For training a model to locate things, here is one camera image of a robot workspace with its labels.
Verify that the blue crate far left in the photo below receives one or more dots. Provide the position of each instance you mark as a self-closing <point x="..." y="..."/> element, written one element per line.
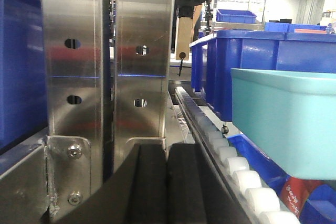
<point x="23" y="83"/>

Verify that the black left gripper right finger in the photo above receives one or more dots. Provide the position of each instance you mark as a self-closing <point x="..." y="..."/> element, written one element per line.
<point x="194" y="193"/>

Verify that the blue crate below with packages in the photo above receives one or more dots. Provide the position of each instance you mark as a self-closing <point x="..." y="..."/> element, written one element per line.
<point x="320" y="205"/>

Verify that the blue crate on middle shelf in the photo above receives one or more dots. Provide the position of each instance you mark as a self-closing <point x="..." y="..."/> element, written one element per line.
<point x="235" y="16"/>

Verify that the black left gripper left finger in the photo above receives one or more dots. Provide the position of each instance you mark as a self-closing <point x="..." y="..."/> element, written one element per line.
<point x="135" y="193"/>

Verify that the white roller conveyor track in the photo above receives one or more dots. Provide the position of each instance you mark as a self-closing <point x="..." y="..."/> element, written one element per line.
<point x="232" y="191"/>

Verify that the large blue crate on rollers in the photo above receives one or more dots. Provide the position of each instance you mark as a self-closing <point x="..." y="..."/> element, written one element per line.
<point x="214" y="56"/>

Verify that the light teal plastic bin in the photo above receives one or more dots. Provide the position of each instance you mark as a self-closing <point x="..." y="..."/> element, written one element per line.
<point x="290" y="116"/>

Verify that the red snack package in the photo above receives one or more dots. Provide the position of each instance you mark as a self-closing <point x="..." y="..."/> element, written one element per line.
<point x="295" y="193"/>

